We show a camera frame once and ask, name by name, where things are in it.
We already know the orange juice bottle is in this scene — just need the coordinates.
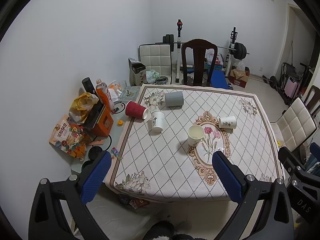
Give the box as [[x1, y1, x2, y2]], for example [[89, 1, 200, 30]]
[[96, 79, 115, 112]]

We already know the floral checked tablecloth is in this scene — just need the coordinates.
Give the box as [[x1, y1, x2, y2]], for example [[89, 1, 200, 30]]
[[105, 85, 283, 202]]

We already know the blue weight bench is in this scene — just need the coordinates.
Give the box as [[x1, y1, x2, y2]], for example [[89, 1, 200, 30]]
[[210, 70, 233, 90]]

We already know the black cylinder speaker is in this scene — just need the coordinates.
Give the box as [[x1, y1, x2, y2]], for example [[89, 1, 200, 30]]
[[81, 77, 99, 97]]

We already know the white paper cup with bamboo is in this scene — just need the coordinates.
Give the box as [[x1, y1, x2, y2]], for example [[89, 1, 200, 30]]
[[151, 111, 165, 133]]

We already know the silver tin box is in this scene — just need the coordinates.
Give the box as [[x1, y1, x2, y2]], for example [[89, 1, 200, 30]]
[[128, 58, 146, 86]]

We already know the red ribbed paper cup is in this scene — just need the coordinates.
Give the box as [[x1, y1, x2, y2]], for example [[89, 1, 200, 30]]
[[125, 101, 149, 120]]

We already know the cream padded chair far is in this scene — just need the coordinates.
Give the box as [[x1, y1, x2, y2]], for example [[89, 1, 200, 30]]
[[138, 43, 172, 84]]

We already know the orange box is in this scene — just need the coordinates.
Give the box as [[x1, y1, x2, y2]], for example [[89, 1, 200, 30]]
[[83, 101, 113, 137]]

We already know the white squat rack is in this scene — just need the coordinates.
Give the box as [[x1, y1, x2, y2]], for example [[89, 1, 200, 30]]
[[175, 19, 238, 82]]

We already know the grey cup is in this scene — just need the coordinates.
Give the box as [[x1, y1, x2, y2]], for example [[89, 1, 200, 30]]
[[164, 91, 184, 107]]

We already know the white paper cup with print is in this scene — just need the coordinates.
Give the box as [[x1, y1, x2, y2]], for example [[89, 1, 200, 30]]
[[219, 116, 237, 129]]

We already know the cardboard box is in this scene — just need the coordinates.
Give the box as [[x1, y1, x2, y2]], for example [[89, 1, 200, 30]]
[[228, 67, 249, 88]]

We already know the yellow plastic bag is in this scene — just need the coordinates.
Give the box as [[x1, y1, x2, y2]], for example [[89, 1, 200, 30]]
[[69, 92, 99, 125]]

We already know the cream padded chair right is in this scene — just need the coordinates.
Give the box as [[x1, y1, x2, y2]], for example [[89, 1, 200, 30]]
[[271, 98, 317, 152]]

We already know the blue ruffled fabric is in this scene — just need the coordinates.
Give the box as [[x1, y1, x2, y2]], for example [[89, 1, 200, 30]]
[[305, 142, 320, 177]]

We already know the dark wooden chair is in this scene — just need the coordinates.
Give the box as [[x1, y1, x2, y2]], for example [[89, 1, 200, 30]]
[[181, 38, 218, 87]]

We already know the colourful snack bag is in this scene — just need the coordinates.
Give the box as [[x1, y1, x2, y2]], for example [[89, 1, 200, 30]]
[[49, 115, 93, 161]]

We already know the cream padded chair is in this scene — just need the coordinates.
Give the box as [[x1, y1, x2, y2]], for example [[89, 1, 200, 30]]
[[271, 98, 317, 152], [138, 43, 172, 84]]

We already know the barbell with black plates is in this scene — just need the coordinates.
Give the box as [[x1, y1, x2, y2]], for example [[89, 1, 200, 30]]
[[162, 34, 249, 60]]

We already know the pink suitcase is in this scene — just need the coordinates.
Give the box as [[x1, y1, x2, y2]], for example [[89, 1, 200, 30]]
[[284, 77, 300, 99]]

